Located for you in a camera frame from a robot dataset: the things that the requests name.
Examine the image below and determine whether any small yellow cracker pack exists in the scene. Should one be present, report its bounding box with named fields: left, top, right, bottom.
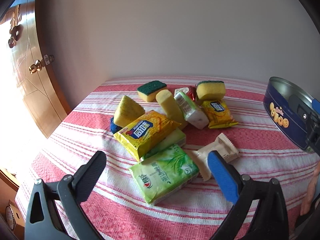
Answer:
left=202, top=100, right=238, bottom=129

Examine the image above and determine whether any cream snack bar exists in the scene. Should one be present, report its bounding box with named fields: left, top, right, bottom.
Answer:
left=191, top=132, right=241, bottom=182

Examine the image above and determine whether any green yellow sponge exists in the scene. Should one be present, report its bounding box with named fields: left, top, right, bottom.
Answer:
left=196, top=80, right=226, bottom=100
left=137, top=80, right=167, bottom=102

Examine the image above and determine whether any blue scrubber ball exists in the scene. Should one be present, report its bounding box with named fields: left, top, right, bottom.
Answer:
left=110, top=117, right=122, bottom=134

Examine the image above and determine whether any green tissue pack large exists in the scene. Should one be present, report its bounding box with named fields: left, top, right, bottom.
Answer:
left=129, top=144, right=199, bottom=205

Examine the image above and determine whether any large yellow cracker pack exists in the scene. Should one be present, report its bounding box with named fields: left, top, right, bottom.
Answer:
left=114, top=110, right=180, bottom=161

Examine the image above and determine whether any green white tissue pack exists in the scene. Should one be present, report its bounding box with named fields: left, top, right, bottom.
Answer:
left=174, top=92, right=209, bottom=129

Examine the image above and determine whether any red foil snack packet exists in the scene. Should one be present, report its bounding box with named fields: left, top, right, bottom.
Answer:
left=174, top=86, right=197, bottom=102

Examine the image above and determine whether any yellow speckled sponge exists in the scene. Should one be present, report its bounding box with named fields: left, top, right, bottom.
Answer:
left=113, top=95, right=145, bottom=127

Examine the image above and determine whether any light green tissue pack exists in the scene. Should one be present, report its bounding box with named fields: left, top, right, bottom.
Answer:
left=140, top=128, right=186, bottom=161

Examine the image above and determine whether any plain yellow sponge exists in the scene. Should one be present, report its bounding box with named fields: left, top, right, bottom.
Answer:
left=156, top=89, right=188, bottom=130

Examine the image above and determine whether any person's hand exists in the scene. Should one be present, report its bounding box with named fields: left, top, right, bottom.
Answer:
left=300, top=162, right=320, bottom=216

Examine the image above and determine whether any blue round cookie tin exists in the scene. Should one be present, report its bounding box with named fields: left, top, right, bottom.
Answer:
left=263, top=76, right=314, bottom=153

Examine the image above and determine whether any cardboard box with clock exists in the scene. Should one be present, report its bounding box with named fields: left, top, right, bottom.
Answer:
left=5, top=201, right=24, bottom=231

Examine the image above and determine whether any red white striped cloth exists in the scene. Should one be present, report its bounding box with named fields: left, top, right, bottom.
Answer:
left=16, top=77, right=319, bottom=239

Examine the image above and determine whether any brass door knob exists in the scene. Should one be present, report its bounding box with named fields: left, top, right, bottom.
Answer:
left=29, top=54, right=55, bottom=74

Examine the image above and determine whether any dark door ornament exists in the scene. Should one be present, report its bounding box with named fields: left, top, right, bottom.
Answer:
left=8, top=24, right=23, bottom=48

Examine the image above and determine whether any wooden door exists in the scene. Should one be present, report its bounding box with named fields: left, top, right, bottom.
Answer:
left=1, top=0, right=71, bottom=138

